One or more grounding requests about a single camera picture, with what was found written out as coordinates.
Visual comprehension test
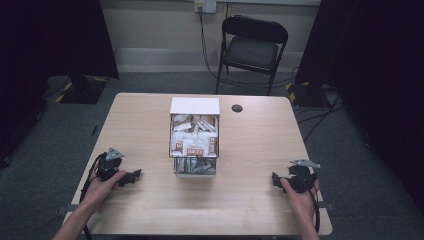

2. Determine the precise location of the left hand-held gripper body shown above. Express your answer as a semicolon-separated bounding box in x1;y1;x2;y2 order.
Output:
95;147;125;183

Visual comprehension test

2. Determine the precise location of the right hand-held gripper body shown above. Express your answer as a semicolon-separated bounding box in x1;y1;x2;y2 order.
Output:
285;158;322;195

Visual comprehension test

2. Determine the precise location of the person's right hand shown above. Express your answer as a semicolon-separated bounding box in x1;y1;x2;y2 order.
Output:
279;177;321;222

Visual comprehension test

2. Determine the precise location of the person's left hand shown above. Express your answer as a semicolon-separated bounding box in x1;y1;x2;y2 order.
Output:
79;169;128;214

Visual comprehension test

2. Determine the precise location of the small clear drawer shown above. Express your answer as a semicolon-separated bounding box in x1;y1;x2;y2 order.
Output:
173;156;218;178

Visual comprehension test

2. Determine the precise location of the large clear drawer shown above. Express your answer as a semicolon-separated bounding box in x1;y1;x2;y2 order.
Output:
168;113;221;159

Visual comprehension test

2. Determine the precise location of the pile of silver packets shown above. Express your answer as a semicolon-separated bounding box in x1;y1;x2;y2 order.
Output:
175;157;216;175

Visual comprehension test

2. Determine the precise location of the pile of white brown packets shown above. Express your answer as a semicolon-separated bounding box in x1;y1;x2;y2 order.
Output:
170;114;219;157

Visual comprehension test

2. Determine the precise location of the black stand base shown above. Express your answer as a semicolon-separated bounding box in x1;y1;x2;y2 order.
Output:
285;81;331;108
54;75;109;105

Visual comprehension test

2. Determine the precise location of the white box of packets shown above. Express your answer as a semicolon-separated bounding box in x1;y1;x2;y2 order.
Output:
169;96;221;178

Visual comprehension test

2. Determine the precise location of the black folding chair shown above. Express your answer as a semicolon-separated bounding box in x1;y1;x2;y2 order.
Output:
214;14;290;97

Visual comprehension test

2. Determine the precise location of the black curtain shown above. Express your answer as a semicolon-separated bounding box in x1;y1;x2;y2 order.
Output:
294;0;424;214
0;0;120;168

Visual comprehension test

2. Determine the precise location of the right hand-held gripper cable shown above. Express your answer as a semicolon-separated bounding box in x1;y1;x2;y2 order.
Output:
299;173;322;234

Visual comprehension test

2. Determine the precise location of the grey table bracket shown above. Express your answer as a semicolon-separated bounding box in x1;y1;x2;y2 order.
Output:
316;201;335;212
55;204;80;215

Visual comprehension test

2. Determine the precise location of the black floor cable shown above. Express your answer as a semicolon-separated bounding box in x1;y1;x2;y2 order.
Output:
294;89;348;143

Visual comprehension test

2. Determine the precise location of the white wall socket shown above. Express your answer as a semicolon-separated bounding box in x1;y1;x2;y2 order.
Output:
194;0;218;15

